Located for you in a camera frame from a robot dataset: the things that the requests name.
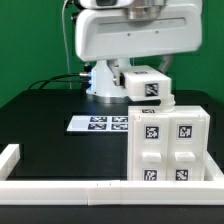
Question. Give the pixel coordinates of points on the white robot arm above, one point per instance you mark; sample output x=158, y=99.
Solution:
x=102, y=85

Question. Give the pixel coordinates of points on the white cabinet body box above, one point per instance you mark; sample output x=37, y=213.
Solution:
x=181, y=112

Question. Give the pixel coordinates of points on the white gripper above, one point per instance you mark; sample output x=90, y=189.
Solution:
x=108, y=34

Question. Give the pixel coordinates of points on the white base tag plate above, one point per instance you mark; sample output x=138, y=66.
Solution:
x=84, y=123

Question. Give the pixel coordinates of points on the white U-shaped frame fence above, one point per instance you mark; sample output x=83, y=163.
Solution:
x=210, y=191

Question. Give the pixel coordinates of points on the white cabinet top block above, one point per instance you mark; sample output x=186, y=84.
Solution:
x=144, y=83

